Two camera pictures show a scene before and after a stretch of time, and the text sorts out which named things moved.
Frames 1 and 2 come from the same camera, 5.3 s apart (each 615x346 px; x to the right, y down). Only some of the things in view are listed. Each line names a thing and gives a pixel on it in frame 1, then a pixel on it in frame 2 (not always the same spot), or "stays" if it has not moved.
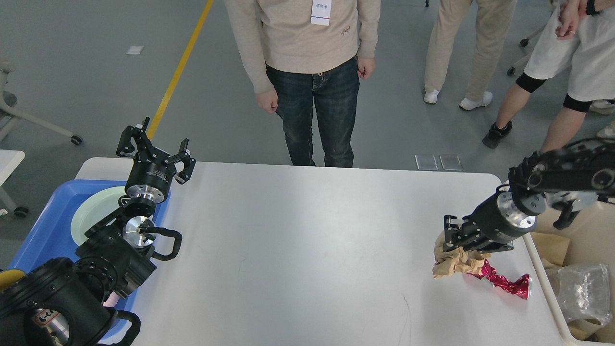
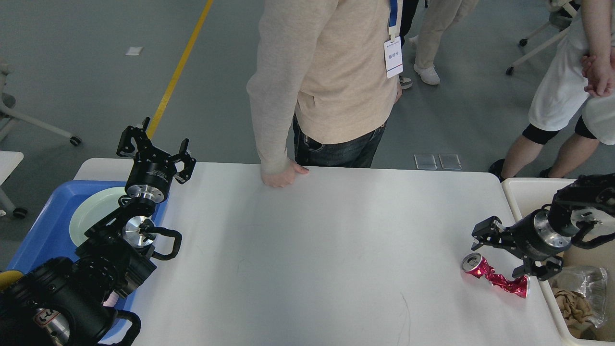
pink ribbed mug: x=112 y=300 stays
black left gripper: x=152 y=170 stays
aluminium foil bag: x=584 y=292 stays
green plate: x=93 y=210 stays
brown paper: x=456 y=259 -> x=573 y=305
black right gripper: x=500 y=218 -> x=534 y=236
